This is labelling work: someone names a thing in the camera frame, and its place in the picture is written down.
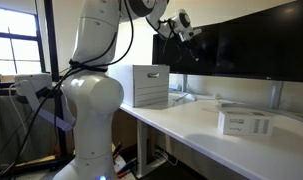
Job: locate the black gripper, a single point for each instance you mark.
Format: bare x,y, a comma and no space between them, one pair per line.
187,45

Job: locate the small white glasses box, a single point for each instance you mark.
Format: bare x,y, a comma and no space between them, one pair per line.
244,124

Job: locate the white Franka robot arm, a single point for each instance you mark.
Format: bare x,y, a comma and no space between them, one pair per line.
91,100

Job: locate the white box device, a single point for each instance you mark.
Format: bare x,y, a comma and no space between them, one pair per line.
32,81

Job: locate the black computer monitor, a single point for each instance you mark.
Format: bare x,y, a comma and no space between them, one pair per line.
204,53
264,43

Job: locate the small white ball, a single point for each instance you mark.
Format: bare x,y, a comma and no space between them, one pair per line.
217,96

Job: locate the white foam board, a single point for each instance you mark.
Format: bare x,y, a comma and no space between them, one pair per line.
147,85

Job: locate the brown wooden panel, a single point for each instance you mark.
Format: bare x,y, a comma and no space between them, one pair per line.
124,130

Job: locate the white table leg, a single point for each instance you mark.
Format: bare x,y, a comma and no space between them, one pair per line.
142,146

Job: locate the black vertical stand pole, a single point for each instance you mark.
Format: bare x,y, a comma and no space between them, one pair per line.
48,33

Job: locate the grey fabric panel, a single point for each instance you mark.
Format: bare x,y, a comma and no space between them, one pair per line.
4,133

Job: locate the silver monitor post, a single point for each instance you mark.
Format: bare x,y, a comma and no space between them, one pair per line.
276,95
185,83

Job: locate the window with dark frame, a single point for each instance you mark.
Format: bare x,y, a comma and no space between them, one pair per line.
14,50

